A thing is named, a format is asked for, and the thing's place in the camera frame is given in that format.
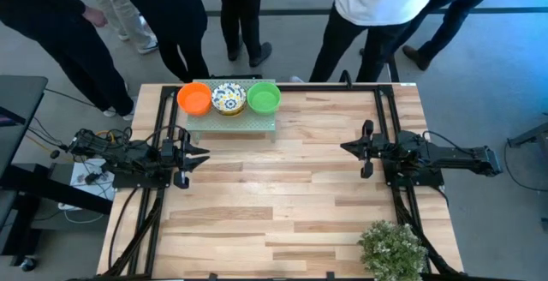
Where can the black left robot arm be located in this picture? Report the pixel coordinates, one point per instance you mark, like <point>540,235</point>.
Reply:
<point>128,157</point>

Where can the black caster wheel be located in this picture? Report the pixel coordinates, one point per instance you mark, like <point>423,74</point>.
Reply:
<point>27,264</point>

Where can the grey stand leg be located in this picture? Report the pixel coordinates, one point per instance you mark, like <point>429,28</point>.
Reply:
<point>528,135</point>

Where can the orange plastic mini bowl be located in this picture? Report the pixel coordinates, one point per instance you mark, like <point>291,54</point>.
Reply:
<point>194,99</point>

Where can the white power box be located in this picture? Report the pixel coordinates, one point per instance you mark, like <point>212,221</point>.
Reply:
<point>92,184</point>

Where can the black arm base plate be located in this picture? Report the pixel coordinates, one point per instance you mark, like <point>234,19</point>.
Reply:
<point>137,181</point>
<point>428,182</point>

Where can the green plastic mini bowl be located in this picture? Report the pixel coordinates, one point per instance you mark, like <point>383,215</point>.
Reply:
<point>264,98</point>

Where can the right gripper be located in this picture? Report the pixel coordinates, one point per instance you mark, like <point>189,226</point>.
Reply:
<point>374,150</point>

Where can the green perforated metal shelf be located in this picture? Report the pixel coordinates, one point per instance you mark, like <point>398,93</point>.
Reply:
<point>231,122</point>

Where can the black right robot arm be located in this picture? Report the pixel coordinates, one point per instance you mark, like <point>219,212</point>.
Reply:
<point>449,157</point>

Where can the black clamp bracket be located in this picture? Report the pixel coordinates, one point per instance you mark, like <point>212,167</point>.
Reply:
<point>346,79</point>

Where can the person's hand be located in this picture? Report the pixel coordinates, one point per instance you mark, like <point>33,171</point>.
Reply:
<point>95,16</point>

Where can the black aluminium table frame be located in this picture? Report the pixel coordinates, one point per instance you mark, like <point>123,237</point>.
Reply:
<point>164,114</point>

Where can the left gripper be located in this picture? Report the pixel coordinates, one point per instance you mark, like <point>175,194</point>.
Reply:
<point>175,157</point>

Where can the black equipment stand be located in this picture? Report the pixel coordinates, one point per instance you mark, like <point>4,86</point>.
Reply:
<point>55,187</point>

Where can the black side desk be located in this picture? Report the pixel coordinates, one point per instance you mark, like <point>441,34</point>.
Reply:
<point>19,114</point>

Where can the potted plant with white flowers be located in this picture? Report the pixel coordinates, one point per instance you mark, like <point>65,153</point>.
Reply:
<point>391,251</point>

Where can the yellow blue-patterned ceramic bowl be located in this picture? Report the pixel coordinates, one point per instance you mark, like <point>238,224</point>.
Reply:
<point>229,97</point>

